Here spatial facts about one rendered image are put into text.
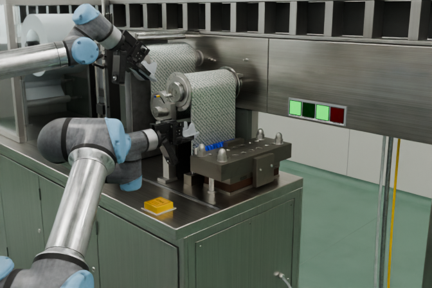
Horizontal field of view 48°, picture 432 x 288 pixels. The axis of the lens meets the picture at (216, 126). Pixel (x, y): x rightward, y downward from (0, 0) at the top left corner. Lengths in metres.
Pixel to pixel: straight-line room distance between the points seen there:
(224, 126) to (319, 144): 2.85
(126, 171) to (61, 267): 0.64
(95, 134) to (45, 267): 0.35
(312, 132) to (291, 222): 2.80
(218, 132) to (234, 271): 0.53
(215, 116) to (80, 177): 0.82
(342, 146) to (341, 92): 2.84
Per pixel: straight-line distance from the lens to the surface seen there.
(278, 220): 1.89
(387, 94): 1.66
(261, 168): 1.79
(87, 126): 1.25
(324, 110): 1.77
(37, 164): 2.26
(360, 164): 4.51
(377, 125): 1.69
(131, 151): 1.59
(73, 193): 1.14
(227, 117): 1.91
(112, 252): 1.92
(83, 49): 1.41
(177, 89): 1.77
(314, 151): 4.75
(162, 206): 1.60
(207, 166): 1.70
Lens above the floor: 1.55
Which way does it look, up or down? 14 degrees down
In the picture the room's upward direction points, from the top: straight up
